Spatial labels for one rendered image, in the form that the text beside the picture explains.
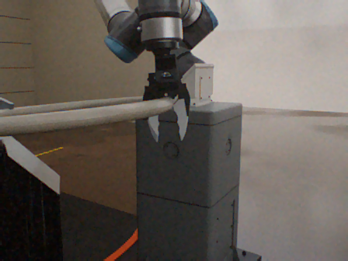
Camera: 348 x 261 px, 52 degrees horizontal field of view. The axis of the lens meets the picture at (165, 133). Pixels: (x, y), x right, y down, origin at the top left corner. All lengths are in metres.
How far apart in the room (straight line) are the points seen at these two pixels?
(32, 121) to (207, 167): 1.09
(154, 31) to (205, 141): 0.85
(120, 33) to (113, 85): 5.99
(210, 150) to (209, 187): 0.17
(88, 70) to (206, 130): 5.86
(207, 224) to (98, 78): 5.72
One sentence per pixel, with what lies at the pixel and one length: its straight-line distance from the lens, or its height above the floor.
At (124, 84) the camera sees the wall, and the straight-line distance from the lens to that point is 6.72.
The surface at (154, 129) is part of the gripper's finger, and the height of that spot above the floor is 0.90.
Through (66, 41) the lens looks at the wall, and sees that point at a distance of 7.67.
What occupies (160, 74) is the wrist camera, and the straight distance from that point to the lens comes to 0.70.
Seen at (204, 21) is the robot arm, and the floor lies 1.23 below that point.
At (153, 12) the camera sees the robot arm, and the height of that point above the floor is 1.14.
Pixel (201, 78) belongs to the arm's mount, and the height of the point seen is 0.98.
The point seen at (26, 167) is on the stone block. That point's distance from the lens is 1.35.
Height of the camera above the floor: 1.03
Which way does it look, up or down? 11 degrees down
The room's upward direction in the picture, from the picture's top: straight up
